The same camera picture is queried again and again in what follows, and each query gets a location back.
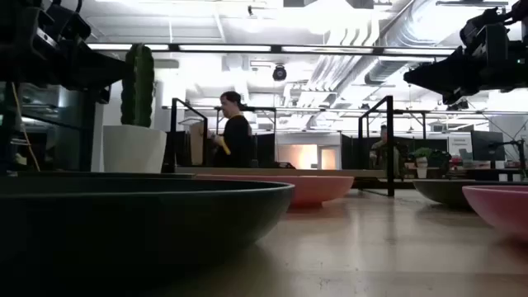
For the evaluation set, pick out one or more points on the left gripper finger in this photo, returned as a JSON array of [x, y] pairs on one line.
[[103, 79], [101, 59]]

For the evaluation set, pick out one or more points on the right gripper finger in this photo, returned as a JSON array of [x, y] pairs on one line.
[[445, 87], [445, 68]]

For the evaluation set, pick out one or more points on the dark grey plate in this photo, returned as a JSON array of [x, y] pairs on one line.
[[439, 194]]

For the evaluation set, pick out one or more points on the pink bowl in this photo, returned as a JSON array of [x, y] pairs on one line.
[[503, 210]]

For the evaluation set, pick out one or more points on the salmon orange plate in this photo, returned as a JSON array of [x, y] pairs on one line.
[[309, 191]]

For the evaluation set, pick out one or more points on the green cactus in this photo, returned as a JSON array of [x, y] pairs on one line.
[[138, 86]]

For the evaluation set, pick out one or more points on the black computer monitor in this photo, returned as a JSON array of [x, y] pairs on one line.
[[486, 145]]

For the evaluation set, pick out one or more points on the small green potted plant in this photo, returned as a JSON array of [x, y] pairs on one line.
[[421, 156]]

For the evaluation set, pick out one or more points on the white hexagonal plant pot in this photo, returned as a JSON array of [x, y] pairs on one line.
[[132, 148]]

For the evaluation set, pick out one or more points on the person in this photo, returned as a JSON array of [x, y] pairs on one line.
[[237, 140], [381, 152]]

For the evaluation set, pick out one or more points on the tan cardboard box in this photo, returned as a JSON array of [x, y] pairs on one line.
[[197, 144]]

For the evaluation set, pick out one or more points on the black beam with light strips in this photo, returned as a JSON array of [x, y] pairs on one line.
[[231, 48]]

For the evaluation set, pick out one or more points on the yellow object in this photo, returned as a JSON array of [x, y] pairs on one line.
[[224, 145]]

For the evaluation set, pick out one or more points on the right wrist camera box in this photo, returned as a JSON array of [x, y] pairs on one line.
[[486, 33]]

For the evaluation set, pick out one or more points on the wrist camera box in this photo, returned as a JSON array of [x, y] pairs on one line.
[[486, 33], [70, 24]]

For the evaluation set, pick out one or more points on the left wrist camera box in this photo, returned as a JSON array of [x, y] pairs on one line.
[[70, 24]]

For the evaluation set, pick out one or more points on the black frame wooden shelf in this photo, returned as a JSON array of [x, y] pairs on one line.
[[389, 144]]

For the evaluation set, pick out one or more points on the black overhead camera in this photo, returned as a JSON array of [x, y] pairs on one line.
[[279, 73]]

